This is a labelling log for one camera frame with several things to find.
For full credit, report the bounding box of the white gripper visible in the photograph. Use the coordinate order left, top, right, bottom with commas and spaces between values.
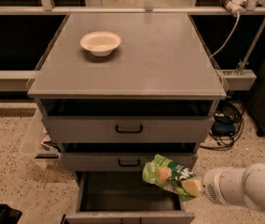
180, 167, 236, 206

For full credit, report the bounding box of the green rice chip bag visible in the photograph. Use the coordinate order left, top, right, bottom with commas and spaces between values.
142, 154, 196, 202

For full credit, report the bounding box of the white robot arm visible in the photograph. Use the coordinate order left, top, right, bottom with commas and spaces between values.
181, 163, 265, 212

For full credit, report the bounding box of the bottom grey open drawer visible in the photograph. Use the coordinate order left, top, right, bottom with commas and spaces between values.
61, 172, 195, 224

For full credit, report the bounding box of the middle grey drawer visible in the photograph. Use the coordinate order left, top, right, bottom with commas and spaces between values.
60, 152, 199, 173

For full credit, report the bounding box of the grey drawer cabinet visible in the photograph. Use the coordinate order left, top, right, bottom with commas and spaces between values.
26, 12, 227, 224

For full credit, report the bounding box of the top grey drawer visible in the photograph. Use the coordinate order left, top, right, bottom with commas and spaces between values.
42, 117, 214, 144

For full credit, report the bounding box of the black bag corner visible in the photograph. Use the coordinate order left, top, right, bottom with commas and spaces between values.
0, 204, 22, 224

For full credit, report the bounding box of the blue device on floor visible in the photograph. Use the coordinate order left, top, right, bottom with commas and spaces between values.
212, 120, 236, 136

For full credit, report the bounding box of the white paper bowl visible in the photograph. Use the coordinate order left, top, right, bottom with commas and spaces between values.
80, 31, 121, 57

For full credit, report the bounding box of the white power strip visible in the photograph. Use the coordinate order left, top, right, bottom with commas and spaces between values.
219, 0, 247, 17

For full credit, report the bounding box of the black cable bundle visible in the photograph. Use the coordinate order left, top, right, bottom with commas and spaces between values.
200, 99, 244, 151

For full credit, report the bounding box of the white power cable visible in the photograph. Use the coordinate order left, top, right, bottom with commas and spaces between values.
208, 11, 242, 60

